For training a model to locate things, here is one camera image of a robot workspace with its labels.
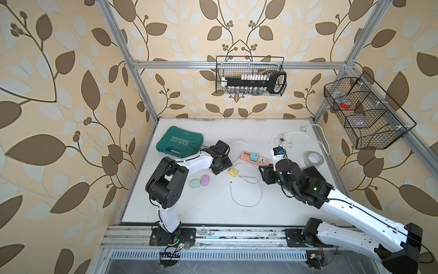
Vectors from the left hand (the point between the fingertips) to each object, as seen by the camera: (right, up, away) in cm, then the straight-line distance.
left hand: (226, 164), depth 93 cm
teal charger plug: (+15, +4, 0) cm, 16 cm away
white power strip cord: (+36, +12, +12) cm, 40 cm away
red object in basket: (+57, +31, -13) cm, 66 cm away
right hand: (+16, +2, -18) cm, 25 cm away
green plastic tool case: (-28, +11, +9) cm, 31 cm away
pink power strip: (+11, +4, +5) cm, 13 cm away
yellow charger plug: (+4, -4, -4) cm, 6 cm away
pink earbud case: (-12, -9, 0) cm, 15 cm away
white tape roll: (+48, 0, +3) cm, 48 cm away
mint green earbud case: (-17, -10, -3) cm, 20 cm away
